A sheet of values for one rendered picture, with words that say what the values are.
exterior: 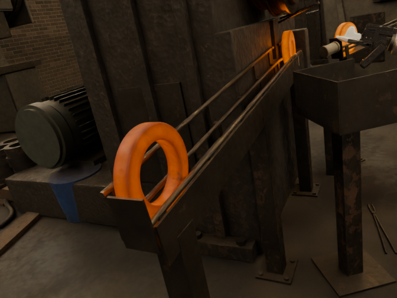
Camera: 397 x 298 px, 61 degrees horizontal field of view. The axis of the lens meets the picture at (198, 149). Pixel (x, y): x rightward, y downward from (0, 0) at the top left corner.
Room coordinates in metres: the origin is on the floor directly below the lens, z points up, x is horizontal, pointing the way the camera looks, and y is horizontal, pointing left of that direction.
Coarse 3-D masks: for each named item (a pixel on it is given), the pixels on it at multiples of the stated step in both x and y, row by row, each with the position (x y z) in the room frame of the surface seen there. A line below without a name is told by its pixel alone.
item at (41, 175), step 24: (48, 96) 1.98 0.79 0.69; (72, 96) 1.98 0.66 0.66; (24, 120) 1.84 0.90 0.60; (48, 120) 1.76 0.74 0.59; (72, 120) 1.85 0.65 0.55; (24, 144) 1.88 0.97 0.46; (48, 144) 1.78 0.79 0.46; (72, 144) 1.79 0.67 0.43; (96, 144) 2.20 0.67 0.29; (48, 168) 1.85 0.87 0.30; (24, 192) 1.90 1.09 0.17; (48, 192) 1.78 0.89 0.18; (96, 192) 1.59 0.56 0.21; (96, 216) 1.62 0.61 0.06
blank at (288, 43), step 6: (282, 36) 1.49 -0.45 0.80; (288, 36) 1.48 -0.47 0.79; (282, 42) 1.47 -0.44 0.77; (288, 42) 1.46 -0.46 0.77; (294, 42) 1.57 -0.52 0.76; (282, 48) 1.47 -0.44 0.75; (288, 48) 1.46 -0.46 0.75; (294, 48) 1.56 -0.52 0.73; (282, 54) 1.47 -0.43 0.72; (288, 54) 1.46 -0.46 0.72
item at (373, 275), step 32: (352, 64) 1.06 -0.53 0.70; (320, 96) 0.88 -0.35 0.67; (352, 96) 0.79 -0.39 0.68; (384, 96) 0.80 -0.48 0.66; (352, 128) 0.79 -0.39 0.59; (352, 160) 0.92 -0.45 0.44; (352, 192) 0.92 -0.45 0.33; (352, 224) 0.92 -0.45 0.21; (320, 256) 1.04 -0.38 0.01; (352, 256) 0.92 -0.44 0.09; (352, 288) 0.86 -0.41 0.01
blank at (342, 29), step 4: (340, 24) 1.79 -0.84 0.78; (344, 24) 1.77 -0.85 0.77; (348, 24) 1.78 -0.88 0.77; (352, 24) 1.80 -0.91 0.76; (340, 28) 1.76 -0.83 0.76; (344, 28) 1.76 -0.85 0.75; (348, 28) 1.78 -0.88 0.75; (356, 28) 1.82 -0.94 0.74; (336, 32) 1.77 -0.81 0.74; (340, 32) 1.75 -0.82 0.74; (344, 32) 1.76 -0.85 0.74; (356, 32) 1.81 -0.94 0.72; (336, 36) 1.76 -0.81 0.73; (344, 44) 1.76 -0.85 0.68; (352, 44) 1.79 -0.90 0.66; (344, 48) 1.76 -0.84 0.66; (352, 48) 1.79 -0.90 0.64; (344, 52) 1.77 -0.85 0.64
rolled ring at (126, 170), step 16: (144, 128) 0.55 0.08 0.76; (160, 128) 0.58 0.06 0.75; (128, 144) 0.52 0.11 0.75; (144, 144) 0.54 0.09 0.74; (160, 144) 0.62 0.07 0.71; (176, 144) 0.61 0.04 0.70; (128, 160) 0.50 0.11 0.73; (176, 160) 0.62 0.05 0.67; (128, 176) 0.49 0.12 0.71; (176, 176) 0.61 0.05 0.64; (128, 192) 0.49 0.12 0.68
